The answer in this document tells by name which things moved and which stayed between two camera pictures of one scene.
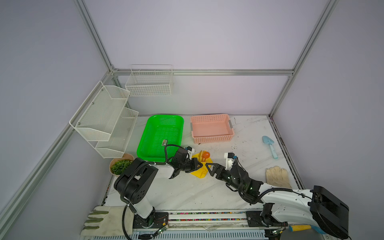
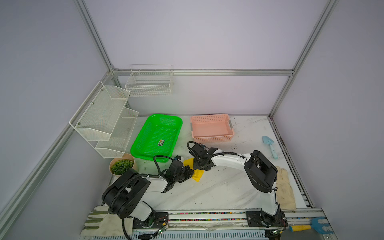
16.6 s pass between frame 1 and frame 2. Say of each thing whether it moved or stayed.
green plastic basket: moved
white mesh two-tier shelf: stayed
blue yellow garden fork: stayed
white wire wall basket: stayed
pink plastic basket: stayed
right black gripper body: moved
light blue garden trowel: stayed
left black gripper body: moved
